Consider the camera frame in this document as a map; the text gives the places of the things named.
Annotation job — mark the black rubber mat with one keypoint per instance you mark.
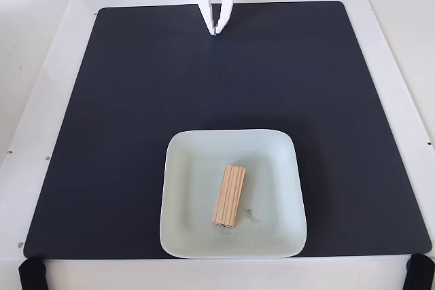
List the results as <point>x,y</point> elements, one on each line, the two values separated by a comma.
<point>136,100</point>

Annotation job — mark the white square plate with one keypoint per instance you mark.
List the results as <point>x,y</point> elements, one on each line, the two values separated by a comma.
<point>272,195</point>

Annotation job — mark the grooved wooden block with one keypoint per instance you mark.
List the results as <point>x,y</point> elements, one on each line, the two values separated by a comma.
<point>229,198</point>

